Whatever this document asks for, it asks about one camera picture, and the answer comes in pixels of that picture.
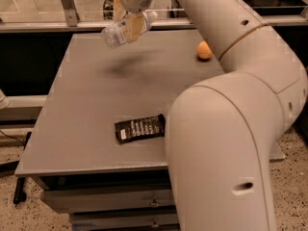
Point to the orange fruit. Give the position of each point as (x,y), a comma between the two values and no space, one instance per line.
(203,51)

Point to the lower grey drawer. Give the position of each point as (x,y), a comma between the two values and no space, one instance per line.
(142,219)

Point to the grey drawer cabinet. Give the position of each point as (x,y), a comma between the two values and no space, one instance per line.
(74,144)

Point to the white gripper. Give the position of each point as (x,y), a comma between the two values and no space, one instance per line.
(136,0)

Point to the blue plastic water bottle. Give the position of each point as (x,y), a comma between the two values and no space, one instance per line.
(115,34)

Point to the left metal railing post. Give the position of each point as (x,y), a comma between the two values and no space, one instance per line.
(70,13)

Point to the black white robot base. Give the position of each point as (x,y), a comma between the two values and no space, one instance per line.
(108,9)

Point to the upper grey drawer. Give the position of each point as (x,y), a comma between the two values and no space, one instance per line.
(108,199)

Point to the grey drawer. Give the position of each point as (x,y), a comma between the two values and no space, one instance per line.
(142,219)
(108,199)

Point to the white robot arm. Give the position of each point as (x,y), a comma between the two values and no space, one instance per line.
(221,131)

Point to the white object at left edge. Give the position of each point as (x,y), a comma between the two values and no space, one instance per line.
(4,101)

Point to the black snack bar wrapper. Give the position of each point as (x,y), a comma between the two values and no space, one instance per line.
(140,128)

